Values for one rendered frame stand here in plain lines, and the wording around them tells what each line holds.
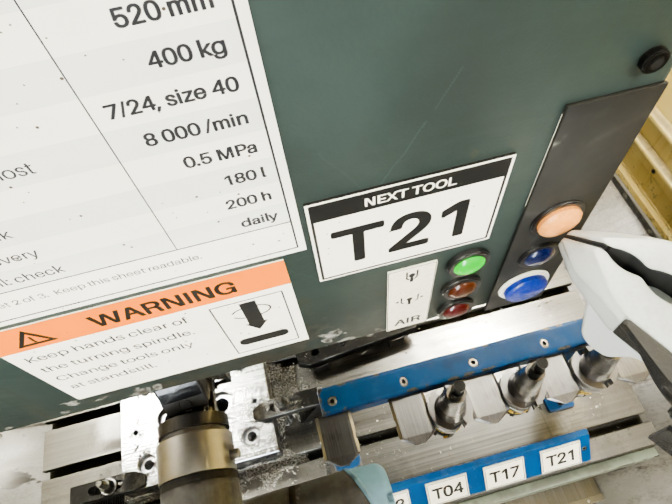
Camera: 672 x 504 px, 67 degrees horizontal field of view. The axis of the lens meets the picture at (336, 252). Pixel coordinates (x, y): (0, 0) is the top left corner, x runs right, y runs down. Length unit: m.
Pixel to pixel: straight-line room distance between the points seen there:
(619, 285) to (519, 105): 0.11
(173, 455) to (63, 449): 0.74
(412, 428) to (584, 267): 0.52
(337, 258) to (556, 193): 0.12
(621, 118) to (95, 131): 0.21
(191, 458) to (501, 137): 0.41
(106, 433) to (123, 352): 0.91
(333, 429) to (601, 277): 0.55
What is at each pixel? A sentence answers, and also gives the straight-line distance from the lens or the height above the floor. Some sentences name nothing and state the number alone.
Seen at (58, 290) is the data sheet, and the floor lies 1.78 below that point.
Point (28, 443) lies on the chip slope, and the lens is 1.57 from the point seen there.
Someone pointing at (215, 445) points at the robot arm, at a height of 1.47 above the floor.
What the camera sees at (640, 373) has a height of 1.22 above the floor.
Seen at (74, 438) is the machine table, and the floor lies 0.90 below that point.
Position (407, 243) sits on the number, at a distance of 0.27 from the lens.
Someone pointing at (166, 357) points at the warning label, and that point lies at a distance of 0.34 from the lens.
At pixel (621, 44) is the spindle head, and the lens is 0.23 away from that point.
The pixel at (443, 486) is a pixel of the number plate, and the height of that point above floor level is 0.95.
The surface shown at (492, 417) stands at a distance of 0.79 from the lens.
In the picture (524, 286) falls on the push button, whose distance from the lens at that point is 0.36.
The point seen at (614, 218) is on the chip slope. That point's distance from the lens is 1.51.
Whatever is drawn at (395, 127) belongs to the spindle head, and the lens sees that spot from 0.20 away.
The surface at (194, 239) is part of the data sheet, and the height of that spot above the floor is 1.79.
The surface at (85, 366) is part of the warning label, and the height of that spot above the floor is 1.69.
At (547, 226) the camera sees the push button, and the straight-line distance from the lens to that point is 0.30.
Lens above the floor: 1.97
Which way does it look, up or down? 58 degrees down
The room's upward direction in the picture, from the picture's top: 8 degrees counter-clockwise
